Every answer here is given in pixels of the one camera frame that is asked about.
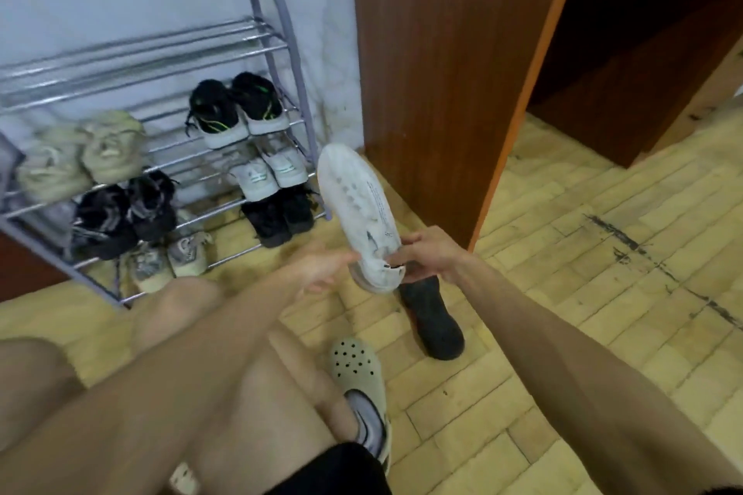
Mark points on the person's right forearm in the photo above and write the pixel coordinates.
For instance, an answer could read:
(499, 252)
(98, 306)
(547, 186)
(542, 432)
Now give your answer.
(580, 384)

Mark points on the plain black shoe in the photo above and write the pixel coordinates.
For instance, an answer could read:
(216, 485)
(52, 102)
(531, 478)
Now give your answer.
(267, 222)
(299, 210)

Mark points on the person's right thumb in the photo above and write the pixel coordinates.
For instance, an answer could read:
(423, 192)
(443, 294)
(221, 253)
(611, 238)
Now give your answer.
(404, 246)

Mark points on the brown wooden cabinet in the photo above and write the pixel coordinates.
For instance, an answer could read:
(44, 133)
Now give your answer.
(441, 59)

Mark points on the grey and beige sneaker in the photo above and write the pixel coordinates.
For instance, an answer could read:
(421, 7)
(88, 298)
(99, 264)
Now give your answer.
(188, 251)
(150, 268)

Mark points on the person's left leg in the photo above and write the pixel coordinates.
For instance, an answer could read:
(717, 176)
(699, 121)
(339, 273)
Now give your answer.
(29, 384)

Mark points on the person's right leg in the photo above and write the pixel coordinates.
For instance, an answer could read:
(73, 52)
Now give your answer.
(273, 396)

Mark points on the white sneaker with green heel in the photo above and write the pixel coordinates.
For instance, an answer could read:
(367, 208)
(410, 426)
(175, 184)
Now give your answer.
(284, 161)
(254, 178)

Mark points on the person's left forearm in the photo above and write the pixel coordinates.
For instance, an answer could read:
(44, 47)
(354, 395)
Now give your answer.
(174, 390)

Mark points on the person's leg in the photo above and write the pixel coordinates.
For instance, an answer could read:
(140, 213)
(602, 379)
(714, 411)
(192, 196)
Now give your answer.
(29, 384)
(273, 396)

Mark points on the person's left hand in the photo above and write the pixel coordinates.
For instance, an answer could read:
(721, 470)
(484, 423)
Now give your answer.
(316, 268)

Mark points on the black shorts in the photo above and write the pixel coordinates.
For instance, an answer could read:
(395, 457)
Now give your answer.
(334, 471)

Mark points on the black and grey sneaker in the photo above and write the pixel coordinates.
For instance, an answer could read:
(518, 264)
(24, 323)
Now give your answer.
(152, 204)
(104, 222)

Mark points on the grey metal shoe rack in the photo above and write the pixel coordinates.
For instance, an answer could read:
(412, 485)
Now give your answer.
(174, 51)

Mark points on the dark brown wooden furniture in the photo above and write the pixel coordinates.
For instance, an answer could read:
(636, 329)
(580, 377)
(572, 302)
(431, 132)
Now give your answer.
(627, 59)

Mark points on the beige knit sneaker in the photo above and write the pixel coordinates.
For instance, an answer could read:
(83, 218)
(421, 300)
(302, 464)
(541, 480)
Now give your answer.
(113, 146)
(52, 164)

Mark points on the black sneaker with green accents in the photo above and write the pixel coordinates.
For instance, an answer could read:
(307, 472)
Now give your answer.
(258, 100)
(215, 109)

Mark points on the grey and white sock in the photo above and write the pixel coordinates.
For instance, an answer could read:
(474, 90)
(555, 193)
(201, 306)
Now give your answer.
(367, 422)

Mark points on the brown wooden panel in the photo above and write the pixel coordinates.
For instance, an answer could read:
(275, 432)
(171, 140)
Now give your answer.
(26, 274)

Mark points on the person's left fingers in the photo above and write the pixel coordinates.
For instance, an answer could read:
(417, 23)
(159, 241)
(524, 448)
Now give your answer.
(336, 266)

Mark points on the beige perforated clog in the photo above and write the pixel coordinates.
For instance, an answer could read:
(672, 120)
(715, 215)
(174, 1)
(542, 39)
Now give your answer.
(355, 364)
(184, 482)

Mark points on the person's right hand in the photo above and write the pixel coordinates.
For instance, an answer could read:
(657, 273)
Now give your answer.
(435, 252)

